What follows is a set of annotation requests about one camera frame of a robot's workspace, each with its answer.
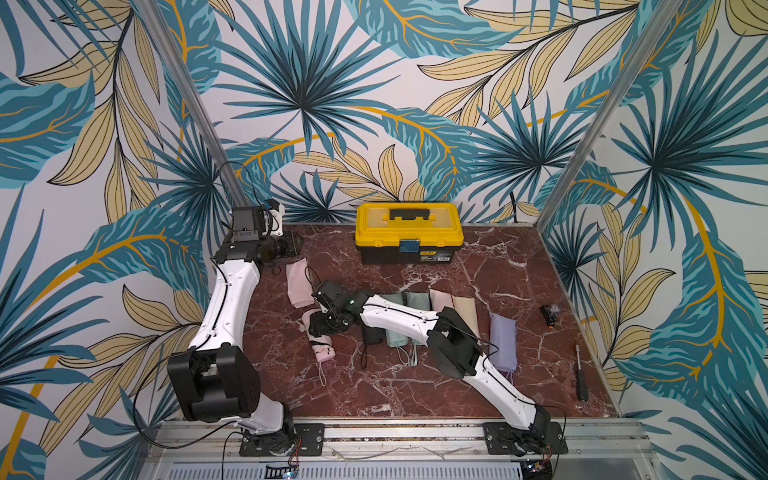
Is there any mint sleeved umbrella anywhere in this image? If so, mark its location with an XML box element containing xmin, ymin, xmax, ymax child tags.
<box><xmin>404</xmin><ymin>292</ymin><xmax>432</xmax><ymax>311</ymax></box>
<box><xmin>380</xmin><ymin>292</ymin><xmax>410</xmax><ymax>349</ymax></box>

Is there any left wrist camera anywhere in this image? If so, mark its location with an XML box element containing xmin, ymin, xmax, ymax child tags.
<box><xmin>265</xmin><ymin>199</ymin><xmax>285</xmax><ymax>237</ymax></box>

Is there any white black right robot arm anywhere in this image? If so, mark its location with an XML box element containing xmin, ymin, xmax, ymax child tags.
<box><xmin>309</xmin><ymin>281</ymin><xmax>551</xmax><ymax>443</ymax></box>

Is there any aluminium frame rail left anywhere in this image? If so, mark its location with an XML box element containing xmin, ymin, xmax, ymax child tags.
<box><xmin>131</xmin><ymin>1</ymin><xmax>250</xmax><ymax>236</ymax></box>

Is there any pink umbrella sleeve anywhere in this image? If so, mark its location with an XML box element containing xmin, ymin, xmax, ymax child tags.
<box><xmin>286</xmin><ymin>258</ymin><xmax>315</xmax><ymax>309</ymax></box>

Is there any lavender sleeved umbrella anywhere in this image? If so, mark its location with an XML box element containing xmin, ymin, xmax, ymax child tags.
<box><xmin>490</xmin><ymin>313</ymin><xmax>518</xmax><ymax>374</ymax></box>

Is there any mint sleeved umbrella left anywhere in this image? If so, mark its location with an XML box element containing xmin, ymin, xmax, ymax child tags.
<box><xmin>380</xmin><ymin>292</ymin><xmax>410</xmax><ymax>349</ymax></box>

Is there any pink sleeved umbrella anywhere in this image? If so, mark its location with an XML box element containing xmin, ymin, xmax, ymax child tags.
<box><xmin>429</xmin><ymin>289</ymin><xmax>454</xmax><ymax>312</ymax></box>

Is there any yellow black toolbox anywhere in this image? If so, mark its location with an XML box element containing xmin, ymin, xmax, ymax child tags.
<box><xmin>355</xmin><ymin>203</ymin><xmax>464</xmax><ymax>265</ymax></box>

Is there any aluminium frame rail right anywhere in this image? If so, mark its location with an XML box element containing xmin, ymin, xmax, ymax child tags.
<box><xmin>535</xmin><ymin>0</ymin><xmax>682</xmax><ymax>233</ymax></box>

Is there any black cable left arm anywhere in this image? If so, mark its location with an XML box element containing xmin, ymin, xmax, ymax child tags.
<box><xmin>130</xmin><ymin>335</ymin><xmax>241</xmax><ymax>451</ymax></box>

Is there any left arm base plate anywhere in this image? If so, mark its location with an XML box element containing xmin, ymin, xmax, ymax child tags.
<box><xmin>239</xmin><ymin>423</ymin><xmax>326</xmax><ymax>457</ymax></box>

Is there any aluminium frame rail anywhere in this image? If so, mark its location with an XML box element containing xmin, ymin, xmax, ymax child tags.
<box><xmin>131</xmin><ymin>1</ymin><xmax>250</xmax><ymax>236</ymax></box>
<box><xmin>535</xmin><ymin>0</ymin><xmax>682</xmax><ymax>233</ymax></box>

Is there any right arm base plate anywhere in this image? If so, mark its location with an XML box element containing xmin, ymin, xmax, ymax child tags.
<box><xmin>482</xmin><ymin>422</ymin><xmax>569</xmax><ymax>457</ymax></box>

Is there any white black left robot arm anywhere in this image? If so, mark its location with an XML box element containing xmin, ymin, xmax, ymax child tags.
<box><xmin>167</xmin><ymin>199</ymin><xmax>303</xmax><ymax>447</ymax></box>

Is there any beige sleeved umbrella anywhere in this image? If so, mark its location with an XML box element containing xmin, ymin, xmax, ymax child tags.
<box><xmin>452</xmin><ymin>296</ymin><xmax>480</xmax><ymax>338</ymax></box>

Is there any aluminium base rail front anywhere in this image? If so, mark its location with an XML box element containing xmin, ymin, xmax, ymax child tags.
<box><xmin>138</xmin><ymin>417</ymin><xmax>665</xmax><ymax>479</ymax></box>

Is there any black sleeved umbrella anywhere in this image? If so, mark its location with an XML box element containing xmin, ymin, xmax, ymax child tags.
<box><xmin>361</xmin><ymin>325</ymin><xmax>386</xmax><ymax>345</ymax></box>

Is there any mint sleeved umbrella right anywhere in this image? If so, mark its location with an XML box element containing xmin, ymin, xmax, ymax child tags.
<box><xmin>404</xmin><ymin>292</ymin><xmax>432</xmax><ymax>311</ymax></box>

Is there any black handled screwdriver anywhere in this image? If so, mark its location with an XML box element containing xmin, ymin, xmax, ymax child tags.
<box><xmin>575</xmin><ymin>344</ymin><xmax>589</xmax><ymax>402</ymax></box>

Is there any small black electrical part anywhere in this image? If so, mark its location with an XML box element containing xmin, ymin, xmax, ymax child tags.
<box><xmin>540</xmin><ymin>304</ymin><xmax>560</xmax><ymax>329</ymax></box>

